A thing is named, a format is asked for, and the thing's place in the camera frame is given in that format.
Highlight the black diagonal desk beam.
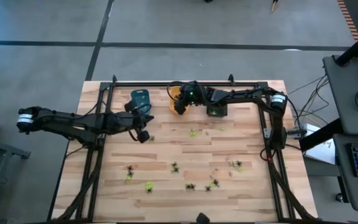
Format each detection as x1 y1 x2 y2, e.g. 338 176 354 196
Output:
298 118 343 152

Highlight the grey cable connector box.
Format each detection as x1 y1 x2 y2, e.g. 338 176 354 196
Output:
286 128 308 140

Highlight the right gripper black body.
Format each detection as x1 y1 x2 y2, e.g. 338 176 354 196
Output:
181 81 209 106

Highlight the black diagonal pole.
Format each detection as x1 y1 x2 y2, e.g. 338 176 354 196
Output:
334 24 358 67

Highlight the grey keyboard desk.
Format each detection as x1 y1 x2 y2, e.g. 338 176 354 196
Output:
333 133 358 213

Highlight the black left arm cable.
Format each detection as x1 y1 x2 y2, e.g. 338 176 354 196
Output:
127 127 141 142

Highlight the black cable loop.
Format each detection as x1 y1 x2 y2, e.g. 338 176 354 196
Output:
259 147 276 162

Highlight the black cable bundle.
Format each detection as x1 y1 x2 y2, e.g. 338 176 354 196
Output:
287 74 331 125

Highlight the teal plastic bin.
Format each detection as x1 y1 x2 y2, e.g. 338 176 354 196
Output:
130 89 152 116

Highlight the black rounded object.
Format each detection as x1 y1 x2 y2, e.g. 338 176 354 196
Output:
196 212 211 224

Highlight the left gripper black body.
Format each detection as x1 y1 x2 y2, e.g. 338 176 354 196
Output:
123 101 147 131

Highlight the large grey desk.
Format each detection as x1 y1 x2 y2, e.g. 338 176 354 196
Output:
322 55 358 136

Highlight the black slotted plastic basket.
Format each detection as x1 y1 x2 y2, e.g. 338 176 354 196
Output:
206 102 229 118

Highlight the yellow plastic bin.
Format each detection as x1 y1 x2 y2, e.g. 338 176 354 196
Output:
168 86 191 115

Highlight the white paper sheet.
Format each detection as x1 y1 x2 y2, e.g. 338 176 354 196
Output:
301 123 337 166

